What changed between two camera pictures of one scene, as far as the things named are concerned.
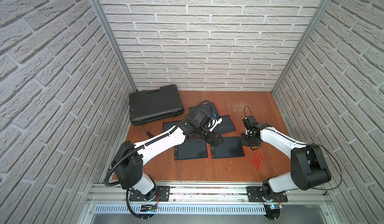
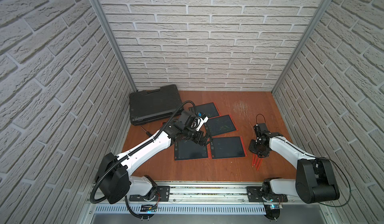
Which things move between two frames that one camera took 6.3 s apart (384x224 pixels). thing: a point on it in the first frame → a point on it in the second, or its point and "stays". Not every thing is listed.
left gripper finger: [220, 140] → [208, 137]
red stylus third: [256, 159] stays
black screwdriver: [148, 133] stays
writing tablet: [230, 147] stays
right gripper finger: [254, 146] → [263, 152]
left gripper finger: [214, 140] → [200, 140]
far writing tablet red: [209, 110] stays
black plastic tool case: [149, 105] stays
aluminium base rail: [307, 203] stays
